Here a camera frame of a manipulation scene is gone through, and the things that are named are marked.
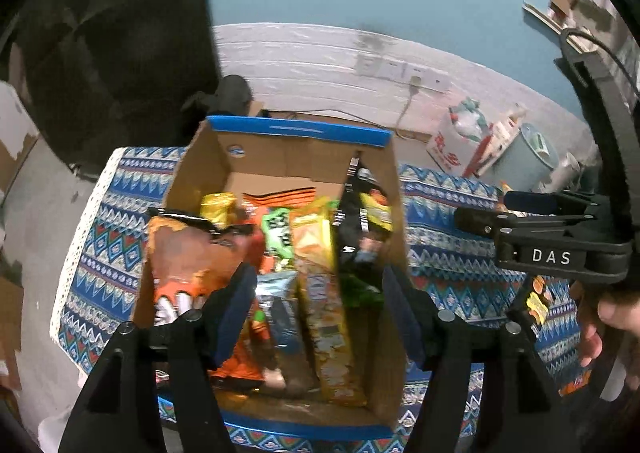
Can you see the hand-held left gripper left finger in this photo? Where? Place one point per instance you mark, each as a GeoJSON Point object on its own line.
{"type": "Point", "coordinates": [235, 313]}

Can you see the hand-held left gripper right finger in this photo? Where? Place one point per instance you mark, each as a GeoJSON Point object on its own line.
{"type": "Point", "coordinates": [400, 318]}

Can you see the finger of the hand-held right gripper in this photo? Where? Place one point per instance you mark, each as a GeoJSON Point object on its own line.
{"type": "Point", "coordinates": [482, 223]}
{"type": "Point", "coordinates": [540, 203]}

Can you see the orange and black snack packet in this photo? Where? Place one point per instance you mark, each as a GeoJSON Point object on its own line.
{"type": "Point", "coordinates": [185, 258]}

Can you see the long yellow snack packet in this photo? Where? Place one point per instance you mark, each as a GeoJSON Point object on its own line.
{"type": "Point", "coordinates": [325, 323]}

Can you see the orange and green snack packet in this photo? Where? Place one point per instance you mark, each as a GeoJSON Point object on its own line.
{"type": "Point", "coordinates": [277, 228]}

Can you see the blue-rimmed cardboard box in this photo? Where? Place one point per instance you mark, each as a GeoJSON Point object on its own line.
{"type": "Point", "coordinates": [250, 148]}

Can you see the person's right hand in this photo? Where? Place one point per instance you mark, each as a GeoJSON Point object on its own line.
{"type": "Point", "coordinates": [612, 313]}

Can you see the white crumpled bag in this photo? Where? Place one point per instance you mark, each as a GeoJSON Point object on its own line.
{"type": "Point", "coordinates": [567, 170]}

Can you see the silver and blue snack packet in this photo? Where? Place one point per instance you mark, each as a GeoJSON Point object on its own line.
{"type": "Point", "coordinates": [277, 300]}

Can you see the pale blue bucket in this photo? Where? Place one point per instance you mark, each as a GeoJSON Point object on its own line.
{"type": "Point", "coordinates": [530, 153]}

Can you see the small yellow snack packet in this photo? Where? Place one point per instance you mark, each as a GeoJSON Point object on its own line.
{"type": "Point", "coordinates": [537, 305]}

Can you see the patterned blue tablecloth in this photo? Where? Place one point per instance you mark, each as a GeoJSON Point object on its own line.
{"type": "Point", "coordinates": [450, 273]}

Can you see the red and white carton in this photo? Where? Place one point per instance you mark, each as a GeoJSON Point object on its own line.
{"type": "Point", "coordinates": [447, 148]}

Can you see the tall white carton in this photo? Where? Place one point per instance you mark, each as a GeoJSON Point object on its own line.
{"type": "Point", "coordinates": [507, 125]}

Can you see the clear plastic bag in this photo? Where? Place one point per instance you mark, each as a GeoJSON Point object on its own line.
{"type": "Point", "coordinates": [467, 118]}

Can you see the black cloth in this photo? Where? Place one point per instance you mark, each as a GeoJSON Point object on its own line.
{"type": "Point", "coordinates": [232, 93]}

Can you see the brown cardboard piece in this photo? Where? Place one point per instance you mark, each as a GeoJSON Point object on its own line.
{"type": "Point", "coordinates": [10, 308]}

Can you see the white wall power strip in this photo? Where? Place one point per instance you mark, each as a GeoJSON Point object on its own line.
{"type": "Point", "coordinates": [395, 69]}

